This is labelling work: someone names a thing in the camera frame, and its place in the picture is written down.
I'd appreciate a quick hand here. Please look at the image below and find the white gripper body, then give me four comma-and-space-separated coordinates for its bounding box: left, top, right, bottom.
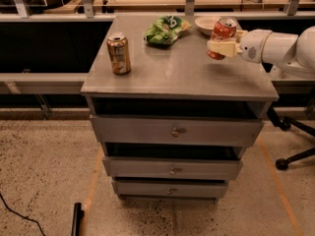
240, 29, 272, 63

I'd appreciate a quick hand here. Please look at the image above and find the red coke can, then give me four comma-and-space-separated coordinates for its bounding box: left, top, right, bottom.
207, 18, 237, 60

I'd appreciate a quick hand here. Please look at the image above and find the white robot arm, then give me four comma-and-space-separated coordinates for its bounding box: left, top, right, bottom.
207, 27, 315, 79

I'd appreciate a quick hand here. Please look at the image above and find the gold soda can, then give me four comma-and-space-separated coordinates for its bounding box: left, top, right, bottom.
106, 31, 131, 75

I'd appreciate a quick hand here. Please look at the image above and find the white bowl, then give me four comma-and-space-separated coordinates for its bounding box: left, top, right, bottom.
195, 16, 220, 35

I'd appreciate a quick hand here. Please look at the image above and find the green chip bag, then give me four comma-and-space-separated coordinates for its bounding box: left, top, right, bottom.
144, 16, 191, 46

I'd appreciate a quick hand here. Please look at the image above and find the black chair base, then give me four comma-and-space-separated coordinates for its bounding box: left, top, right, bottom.
266, 106, 315, 171

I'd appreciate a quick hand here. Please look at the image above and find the grey drawer cabinet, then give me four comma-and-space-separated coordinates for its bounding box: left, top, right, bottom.
80, 14, 280, 203

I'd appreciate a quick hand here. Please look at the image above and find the top grey drawer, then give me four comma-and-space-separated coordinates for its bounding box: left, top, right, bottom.
91, 115, 263, 147

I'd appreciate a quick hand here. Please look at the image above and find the grey drawer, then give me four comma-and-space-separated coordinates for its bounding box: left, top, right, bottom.
103, 156, 242, 180
91, 115, 263, 147
112, 180, 227, 199

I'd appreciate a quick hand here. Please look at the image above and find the middle grey drawer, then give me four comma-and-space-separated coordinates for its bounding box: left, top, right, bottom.
103, 156, 242, 180

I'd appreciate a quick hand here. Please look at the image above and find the bottom grey drawer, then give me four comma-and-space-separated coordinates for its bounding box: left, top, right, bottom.
112, 180, 227, 199

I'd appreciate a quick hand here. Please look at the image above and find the black floor bar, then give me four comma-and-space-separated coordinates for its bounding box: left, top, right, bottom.
71, 203, 85, 236

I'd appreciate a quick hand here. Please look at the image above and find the black floor cable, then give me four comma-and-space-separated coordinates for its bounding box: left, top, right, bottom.
0, 193, 47, 236

